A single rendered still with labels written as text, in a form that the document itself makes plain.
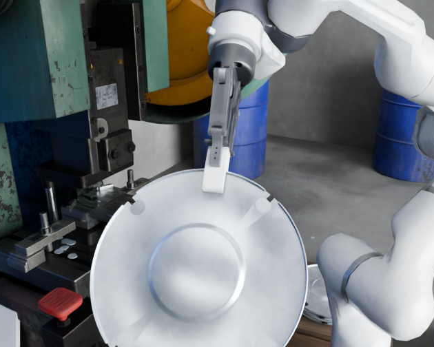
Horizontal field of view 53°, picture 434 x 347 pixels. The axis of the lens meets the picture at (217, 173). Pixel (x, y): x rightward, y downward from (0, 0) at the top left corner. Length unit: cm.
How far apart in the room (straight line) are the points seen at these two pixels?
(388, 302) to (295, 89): 368
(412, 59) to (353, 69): 338
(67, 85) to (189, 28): 53
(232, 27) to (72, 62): 36
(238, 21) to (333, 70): 354
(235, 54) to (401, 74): 30
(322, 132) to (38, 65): 367
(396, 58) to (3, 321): 104
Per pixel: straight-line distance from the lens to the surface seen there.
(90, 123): 99
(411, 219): 86
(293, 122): 443
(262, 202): 60
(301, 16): 73
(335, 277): 87
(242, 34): 70
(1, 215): 126
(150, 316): 60
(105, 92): 107
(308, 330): 142
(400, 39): 78
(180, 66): 137
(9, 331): 122
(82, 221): 116
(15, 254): 111
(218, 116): 61
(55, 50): 90
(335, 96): 426
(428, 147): 94
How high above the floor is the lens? 127
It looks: 21 degrees down
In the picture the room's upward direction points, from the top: straight up
